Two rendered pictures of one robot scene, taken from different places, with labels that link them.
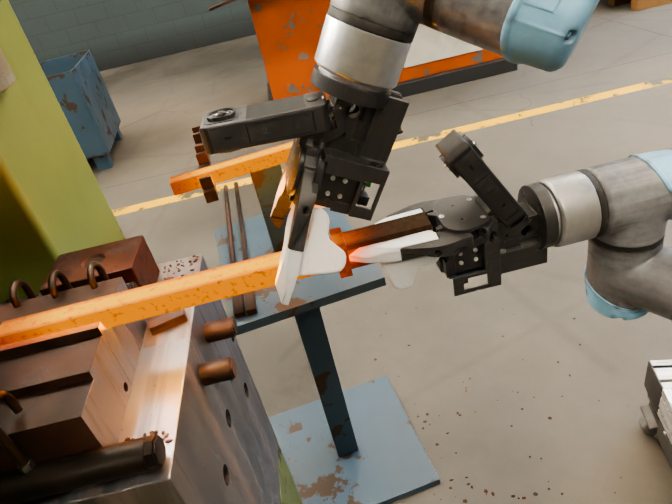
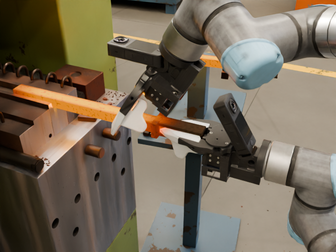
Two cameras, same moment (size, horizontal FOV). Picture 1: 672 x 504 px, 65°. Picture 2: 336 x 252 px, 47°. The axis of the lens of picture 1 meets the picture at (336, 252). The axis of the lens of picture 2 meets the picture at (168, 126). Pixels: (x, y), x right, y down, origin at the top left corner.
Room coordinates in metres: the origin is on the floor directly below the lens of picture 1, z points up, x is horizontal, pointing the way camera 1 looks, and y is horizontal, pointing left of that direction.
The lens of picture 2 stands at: (-0.11, -0.30, 1.44)
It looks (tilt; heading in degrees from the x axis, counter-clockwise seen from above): 34 degrees down; 25
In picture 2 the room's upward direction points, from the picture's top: straight up
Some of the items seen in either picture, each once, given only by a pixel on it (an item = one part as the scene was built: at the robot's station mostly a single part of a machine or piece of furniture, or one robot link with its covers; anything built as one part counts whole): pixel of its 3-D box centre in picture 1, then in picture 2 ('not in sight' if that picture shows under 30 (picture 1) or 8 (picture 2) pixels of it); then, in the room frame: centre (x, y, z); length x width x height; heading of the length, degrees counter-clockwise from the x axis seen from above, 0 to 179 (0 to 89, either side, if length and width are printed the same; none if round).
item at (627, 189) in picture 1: (631, 195); (322, 175); (0.47, -0.32, 0.98); 0.11 x 0.08 x 0.09; 91
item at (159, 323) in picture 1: (166, 318); (88, 116); (0.53, 0.22, 0.92); 0.04 x 0.03 x 0.01; 108
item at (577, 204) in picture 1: (559, 209); (277, 161); (0.47, -0.25, 0.99); 0.08 x 0.05 x 0.08; 1
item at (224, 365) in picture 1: (217, 371); (94, 151); (0.47, 0.17, 0.87); 0.04 x 0.03 x 0.03; 91
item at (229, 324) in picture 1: (220, 329); (111, 134); (0.55, 0.17, 0.87); 0.04 x 0.03 x 0.03; 91
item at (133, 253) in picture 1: (103, 280); (77, 84); (0.61, 0.31, 0.95); 0.12 x 0.09 x 0.07; 91
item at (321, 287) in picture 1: (289, 253); (196, 115); (0.97, 0.10, 0.70); 0.40 x 0.30 x 0.02; 9
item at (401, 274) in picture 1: (397, 265); (179, 145); (0.45, -0.06, 0.98); 0.09 x 0.03 x 0.06; 94
